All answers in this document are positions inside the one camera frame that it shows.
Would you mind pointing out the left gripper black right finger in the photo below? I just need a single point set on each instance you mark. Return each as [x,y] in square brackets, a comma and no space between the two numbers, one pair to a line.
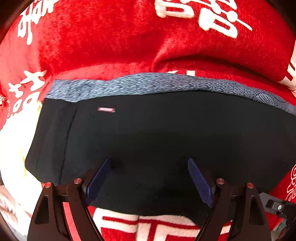
[239,205]

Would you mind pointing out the black pants with grey waistband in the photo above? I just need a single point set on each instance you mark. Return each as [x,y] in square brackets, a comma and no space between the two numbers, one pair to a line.
[150,125]

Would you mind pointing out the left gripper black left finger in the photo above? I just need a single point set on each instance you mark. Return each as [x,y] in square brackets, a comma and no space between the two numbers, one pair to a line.
[49,220]

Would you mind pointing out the red blanket with white characters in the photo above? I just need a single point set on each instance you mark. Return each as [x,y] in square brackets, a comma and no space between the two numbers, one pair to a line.
[249,42]

